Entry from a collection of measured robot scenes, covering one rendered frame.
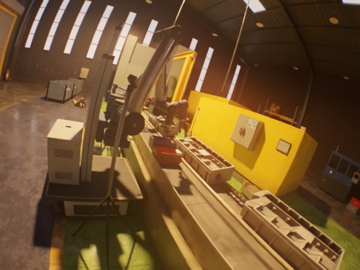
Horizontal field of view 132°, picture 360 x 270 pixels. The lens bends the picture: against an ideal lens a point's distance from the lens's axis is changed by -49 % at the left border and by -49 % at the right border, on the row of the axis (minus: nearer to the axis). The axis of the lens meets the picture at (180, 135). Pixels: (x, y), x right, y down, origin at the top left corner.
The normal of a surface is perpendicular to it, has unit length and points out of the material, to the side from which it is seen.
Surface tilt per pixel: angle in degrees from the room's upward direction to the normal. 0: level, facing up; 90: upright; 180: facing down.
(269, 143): 90
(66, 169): 90
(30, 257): 0
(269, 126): 90
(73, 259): 0
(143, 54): 90
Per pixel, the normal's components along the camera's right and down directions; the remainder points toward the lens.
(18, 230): 0.31, -0.92
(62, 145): 0.52, 0.36
